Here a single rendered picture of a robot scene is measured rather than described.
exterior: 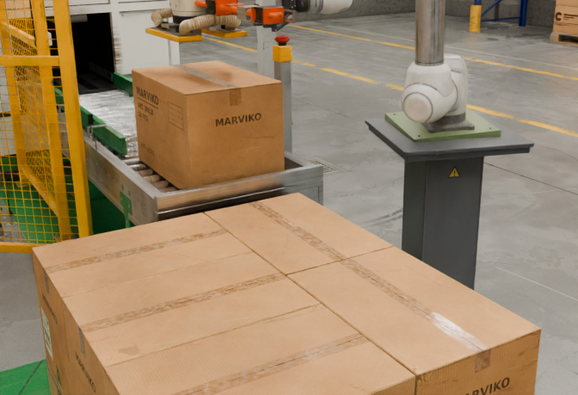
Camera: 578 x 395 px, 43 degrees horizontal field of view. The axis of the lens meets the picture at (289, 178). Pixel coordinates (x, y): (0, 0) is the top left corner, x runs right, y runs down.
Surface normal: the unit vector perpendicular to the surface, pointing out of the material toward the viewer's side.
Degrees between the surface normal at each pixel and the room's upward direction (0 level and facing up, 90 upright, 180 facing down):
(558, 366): 0
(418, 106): 100
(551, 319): 0
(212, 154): 90
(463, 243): 90
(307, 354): 0
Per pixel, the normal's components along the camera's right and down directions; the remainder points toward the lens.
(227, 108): 0.50, 0.27
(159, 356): -0.01, -0.95
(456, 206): 0.19, 0.31
